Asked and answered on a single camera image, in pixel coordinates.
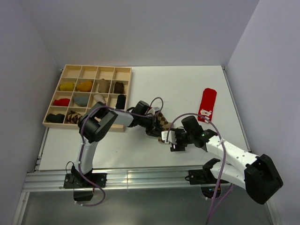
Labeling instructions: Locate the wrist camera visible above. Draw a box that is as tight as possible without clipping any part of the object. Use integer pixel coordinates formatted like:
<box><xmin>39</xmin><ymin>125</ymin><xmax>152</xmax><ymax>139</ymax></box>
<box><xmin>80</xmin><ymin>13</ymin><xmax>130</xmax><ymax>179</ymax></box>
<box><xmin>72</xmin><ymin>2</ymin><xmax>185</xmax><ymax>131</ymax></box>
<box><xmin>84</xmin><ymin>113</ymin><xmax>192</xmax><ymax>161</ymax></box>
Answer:
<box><xmin>161</xmin><ymin>131</ymin><xmax>176</xmax><ymax>144</ymax></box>
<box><xmin>148</xmin><ymin>107</ymin><xmax>160</xmax><ymax>115</ymax></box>

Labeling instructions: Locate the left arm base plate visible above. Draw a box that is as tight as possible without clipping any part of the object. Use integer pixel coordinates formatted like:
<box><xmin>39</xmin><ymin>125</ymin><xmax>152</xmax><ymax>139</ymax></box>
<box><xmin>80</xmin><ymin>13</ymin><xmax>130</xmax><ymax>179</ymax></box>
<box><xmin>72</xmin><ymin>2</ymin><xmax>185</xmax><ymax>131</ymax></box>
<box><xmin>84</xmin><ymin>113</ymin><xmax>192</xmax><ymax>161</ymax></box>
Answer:
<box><xmin>63</xmin><ymin>173</ymin><xmax>107</xmax><ymax>189</ymax></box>

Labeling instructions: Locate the brown argyle sock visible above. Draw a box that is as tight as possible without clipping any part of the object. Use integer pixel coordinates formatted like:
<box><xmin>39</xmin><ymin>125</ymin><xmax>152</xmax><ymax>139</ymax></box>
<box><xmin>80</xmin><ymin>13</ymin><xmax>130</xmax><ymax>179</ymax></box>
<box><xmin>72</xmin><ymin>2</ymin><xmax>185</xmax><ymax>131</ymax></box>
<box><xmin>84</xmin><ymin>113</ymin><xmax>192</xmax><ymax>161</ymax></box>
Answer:
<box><xmin>157</xmin><ymin>112</ymin><xmax>171</xmax><ymax>144</ymax></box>

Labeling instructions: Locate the tan rolled sock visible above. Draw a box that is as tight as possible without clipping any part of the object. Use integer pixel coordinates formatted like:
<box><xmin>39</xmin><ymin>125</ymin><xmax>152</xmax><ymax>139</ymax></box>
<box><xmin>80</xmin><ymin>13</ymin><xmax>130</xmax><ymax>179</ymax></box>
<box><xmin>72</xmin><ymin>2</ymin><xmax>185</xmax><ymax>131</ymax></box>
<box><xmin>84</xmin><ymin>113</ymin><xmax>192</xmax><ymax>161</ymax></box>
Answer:
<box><xmin>98</xmin><ymin>79</ymin><xmax>110</xmax><ymax>93</ymax></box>

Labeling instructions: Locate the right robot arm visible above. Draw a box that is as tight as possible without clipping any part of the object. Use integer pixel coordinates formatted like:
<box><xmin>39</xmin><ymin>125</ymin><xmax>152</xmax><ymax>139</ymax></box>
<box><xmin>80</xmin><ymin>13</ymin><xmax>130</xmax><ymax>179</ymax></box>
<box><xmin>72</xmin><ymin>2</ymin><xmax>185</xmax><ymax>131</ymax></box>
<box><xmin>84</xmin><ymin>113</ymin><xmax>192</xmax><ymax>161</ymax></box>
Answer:
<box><xmin>161</xmin><ymin>116</ymin><xmax>283</xmax><ymax>204</ymax></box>

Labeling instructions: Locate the flat red Santa sock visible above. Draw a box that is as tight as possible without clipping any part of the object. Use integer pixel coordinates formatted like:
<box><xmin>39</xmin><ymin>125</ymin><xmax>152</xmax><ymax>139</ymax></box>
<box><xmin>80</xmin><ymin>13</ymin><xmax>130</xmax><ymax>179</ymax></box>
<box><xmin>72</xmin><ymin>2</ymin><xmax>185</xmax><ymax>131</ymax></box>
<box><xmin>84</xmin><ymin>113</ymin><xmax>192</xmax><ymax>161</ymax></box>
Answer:
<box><xmin>198</xmin><ymin>88</ymin><xmax>217</xmax><ymax>121</ymax></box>

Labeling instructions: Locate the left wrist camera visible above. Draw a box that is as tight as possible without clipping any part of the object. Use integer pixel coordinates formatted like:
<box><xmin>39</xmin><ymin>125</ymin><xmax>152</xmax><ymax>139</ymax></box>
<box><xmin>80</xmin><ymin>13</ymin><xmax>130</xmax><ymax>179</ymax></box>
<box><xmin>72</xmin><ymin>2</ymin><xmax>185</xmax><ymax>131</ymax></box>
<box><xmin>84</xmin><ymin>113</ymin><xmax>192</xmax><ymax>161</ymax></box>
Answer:
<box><xmin>148</xmin><ymin>107</ymin><xmax>160</xmax><ymax>115</ymax></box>

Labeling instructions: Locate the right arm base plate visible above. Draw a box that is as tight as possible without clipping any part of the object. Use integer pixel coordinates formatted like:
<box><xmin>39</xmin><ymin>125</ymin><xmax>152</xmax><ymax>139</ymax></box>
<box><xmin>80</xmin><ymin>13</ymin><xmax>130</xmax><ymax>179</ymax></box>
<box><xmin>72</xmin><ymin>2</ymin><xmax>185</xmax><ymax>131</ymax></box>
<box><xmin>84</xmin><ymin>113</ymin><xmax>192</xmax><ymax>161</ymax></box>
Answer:
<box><xmin>185</xmin><ymin>169</ymin><xmax>217</xmax><ymax>185</ymax></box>

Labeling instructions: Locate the dark brown rolled sock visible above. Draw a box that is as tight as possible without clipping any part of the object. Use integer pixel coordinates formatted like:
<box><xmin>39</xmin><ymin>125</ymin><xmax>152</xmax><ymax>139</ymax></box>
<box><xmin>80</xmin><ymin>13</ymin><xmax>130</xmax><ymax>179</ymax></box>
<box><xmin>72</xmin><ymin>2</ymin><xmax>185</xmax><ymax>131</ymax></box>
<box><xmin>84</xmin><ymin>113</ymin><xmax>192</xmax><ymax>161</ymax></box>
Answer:
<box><xmin>113</xmin><ymin>82</ymin><xmax>124</xmax><ymax>94</ymax></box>

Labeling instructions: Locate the white red-tipped rolled sock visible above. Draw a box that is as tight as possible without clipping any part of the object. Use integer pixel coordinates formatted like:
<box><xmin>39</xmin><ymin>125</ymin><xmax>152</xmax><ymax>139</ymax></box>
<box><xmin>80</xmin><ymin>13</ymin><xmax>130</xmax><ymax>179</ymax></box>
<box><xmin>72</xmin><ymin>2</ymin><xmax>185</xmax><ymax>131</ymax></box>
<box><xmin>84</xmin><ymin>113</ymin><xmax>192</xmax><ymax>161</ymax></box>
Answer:
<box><xmin>93</xmin><ymin>94</ymin><xmax>106</xmax><ymax>104</ymax></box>

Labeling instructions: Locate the black sock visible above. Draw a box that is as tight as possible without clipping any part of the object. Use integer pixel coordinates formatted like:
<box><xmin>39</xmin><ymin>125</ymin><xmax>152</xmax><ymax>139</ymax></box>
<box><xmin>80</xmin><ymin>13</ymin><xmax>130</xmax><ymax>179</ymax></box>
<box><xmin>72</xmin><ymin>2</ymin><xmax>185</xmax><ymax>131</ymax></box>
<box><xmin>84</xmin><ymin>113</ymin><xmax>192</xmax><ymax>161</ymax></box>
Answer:
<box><xmin>115</xmin><ymin>94</ymin><xmax>126</xmax><ymax>110</ymax></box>
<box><xmin>45</xmin><ymin>113</ymin><xmax>65</xmax><ymax>123</ymax></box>

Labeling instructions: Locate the grey rolled sock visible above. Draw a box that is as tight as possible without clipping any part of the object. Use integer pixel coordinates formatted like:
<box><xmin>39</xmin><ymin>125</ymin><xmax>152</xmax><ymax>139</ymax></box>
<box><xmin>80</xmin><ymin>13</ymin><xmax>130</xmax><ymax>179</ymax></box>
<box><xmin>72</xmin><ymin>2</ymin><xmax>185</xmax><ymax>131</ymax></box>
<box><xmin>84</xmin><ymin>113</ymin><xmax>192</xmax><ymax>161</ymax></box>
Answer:
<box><xmin>73</xmin><ymin>96</ymin><xmax>89</xmax><ymax>107</ymax></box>

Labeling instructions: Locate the wooden compartment tray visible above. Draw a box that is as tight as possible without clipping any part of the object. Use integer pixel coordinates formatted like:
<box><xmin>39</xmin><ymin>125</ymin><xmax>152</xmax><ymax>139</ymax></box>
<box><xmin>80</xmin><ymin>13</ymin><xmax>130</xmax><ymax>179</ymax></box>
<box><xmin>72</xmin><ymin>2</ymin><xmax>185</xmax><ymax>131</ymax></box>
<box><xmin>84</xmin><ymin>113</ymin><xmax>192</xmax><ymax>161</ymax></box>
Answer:
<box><xmin>43</xmin><ymin>64</ymin><xmax>132</xmax><ymax>129</ymax></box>

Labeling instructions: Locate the yellow rolled sock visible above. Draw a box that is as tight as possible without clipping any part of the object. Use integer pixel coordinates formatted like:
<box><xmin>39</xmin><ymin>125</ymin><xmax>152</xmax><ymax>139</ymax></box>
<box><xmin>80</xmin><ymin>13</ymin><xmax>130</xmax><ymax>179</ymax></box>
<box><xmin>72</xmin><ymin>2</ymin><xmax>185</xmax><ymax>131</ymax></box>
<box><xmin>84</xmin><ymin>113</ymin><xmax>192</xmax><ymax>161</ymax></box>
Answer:
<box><xmin>59</xmin><ymin>82</ymin><xmax>75</xmax><ymax>91</ymax></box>

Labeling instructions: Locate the argyle rolled sock in tray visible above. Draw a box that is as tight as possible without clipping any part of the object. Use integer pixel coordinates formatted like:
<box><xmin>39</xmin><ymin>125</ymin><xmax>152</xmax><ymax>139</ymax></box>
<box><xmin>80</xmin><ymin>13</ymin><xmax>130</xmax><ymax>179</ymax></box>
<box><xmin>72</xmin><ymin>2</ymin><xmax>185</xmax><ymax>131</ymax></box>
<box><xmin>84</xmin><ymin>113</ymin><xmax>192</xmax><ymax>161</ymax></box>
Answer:
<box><xmin>66</xmin><ymin>110</ymin><xmax>82</xmax><ymax>124</ymax></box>

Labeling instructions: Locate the black rolled sock in tray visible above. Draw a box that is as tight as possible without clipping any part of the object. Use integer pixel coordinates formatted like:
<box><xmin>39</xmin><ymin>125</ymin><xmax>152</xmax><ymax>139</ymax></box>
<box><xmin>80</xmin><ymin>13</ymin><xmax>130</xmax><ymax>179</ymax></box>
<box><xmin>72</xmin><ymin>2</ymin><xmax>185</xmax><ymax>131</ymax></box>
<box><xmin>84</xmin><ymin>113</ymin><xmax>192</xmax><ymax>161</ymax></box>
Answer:
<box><xmin>45</xmin><ymin>113</ymin><xmax>65</xmax><ymax>123</ymax></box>

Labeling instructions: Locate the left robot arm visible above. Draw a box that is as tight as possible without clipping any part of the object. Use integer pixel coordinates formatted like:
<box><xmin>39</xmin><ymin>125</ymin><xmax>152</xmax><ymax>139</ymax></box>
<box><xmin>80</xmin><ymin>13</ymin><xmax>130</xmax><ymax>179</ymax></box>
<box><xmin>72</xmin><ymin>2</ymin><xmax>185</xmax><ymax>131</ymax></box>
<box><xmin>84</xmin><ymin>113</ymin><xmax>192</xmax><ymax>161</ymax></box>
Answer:
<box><xmin>71</xmin><ymin>101</ymin><xmax>162</xmax><ymax>187</ymax></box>

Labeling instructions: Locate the orange rolled sock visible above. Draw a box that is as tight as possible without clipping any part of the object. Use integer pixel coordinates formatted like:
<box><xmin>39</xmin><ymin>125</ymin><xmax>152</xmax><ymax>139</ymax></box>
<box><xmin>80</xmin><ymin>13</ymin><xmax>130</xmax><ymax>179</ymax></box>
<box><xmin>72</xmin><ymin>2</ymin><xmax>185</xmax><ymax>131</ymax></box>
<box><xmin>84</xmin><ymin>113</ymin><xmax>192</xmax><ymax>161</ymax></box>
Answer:
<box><xmin>76</xmin><ymin>81</ymin><xmax>93</xmax><ymax>92</ymax></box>

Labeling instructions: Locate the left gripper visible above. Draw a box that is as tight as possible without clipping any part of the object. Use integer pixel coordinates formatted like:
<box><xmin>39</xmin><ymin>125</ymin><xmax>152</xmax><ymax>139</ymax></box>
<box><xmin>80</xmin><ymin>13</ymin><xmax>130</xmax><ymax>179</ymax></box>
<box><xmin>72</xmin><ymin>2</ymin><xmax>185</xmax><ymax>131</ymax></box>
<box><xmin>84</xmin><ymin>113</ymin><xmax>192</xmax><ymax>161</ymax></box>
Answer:
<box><xmin>138</xmin><ymin>115</ymin><xmax>163</xmax><ymax>139</ymax></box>

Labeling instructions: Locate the red rolled sock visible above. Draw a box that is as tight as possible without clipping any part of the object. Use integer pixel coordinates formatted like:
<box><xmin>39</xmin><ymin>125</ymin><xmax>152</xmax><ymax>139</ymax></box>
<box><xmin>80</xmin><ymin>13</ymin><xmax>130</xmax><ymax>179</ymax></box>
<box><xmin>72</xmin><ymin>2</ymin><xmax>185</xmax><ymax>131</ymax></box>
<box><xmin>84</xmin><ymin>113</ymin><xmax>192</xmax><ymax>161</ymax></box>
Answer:
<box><xmin>53</xmin><ymin>98</ymin><xmax>70</xmax><ymax>107</ymax></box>

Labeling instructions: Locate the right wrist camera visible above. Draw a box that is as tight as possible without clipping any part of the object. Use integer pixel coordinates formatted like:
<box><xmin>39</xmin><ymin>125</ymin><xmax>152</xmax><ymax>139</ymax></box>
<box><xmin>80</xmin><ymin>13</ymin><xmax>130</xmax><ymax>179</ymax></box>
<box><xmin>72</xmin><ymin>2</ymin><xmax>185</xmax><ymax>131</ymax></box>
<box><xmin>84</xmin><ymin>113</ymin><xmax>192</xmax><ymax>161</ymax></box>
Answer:
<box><xmin>161</xmin><ymin>131</ymin><xmax>176</xmax><ymax>144</ymax></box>

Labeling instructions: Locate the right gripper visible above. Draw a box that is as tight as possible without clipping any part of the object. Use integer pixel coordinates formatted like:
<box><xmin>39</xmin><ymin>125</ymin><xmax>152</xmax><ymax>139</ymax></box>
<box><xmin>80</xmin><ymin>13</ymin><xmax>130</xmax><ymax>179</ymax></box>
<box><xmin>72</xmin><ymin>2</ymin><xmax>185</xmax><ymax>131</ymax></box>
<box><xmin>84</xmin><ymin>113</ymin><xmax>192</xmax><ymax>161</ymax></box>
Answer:
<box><xmin>170</xmin><ymin>127</ymin><xmax>194</xmax><ymax>151</ymax></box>

